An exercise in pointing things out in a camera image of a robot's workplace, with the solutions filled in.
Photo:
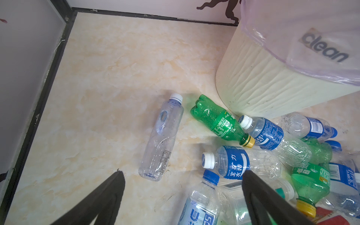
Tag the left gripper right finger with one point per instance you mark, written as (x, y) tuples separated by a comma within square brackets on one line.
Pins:
[(264, 203)]

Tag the red gold label bottle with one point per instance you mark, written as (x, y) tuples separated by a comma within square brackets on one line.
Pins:
[(330, 217)]

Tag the small bottle blue label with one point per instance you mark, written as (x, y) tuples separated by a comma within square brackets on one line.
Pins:
[(344, 195)]

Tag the clear bottle white cap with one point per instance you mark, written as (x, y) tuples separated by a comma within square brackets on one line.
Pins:
[(162, 139)]

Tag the clear bottle blue cap label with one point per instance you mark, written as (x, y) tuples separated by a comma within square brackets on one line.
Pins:
[(305, 127)]

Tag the clear bottle blue sweat label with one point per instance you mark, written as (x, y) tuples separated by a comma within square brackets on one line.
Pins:
[(269, 136)]

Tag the white ribbed waste bin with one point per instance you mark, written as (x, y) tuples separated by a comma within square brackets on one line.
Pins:
[(250, 81)]

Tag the green bottle near bin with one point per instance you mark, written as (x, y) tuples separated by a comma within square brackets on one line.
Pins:
[(220, 122)]

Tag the clear square bottle green band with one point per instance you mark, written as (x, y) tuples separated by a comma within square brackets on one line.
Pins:
[(233, 203)]

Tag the large clear bottle blue label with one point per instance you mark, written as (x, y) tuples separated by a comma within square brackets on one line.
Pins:
[(202, 206)]

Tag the clear bottle blue chinese label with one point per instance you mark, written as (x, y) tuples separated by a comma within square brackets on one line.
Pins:
[(232, 162)]

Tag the green bottle yellow cap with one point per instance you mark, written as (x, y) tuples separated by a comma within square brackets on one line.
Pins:
[(312, 181)]

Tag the pink plastic bin liner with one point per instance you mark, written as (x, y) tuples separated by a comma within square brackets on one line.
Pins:
[(319, 39)]

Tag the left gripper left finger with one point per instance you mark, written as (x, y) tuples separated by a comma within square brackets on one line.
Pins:
[(101, 205)]

